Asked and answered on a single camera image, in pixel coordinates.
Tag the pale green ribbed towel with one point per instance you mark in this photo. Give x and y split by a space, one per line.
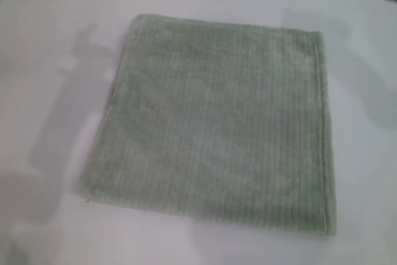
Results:
217 122

